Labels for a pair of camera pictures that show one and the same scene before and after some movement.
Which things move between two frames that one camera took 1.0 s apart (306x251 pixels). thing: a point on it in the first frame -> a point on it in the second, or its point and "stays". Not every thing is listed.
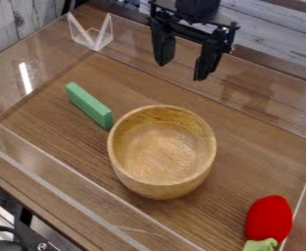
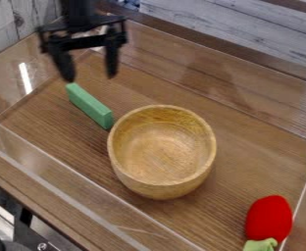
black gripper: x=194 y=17 -> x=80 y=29
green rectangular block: x=89 y=105 stays
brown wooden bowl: x=160 y=148 stays
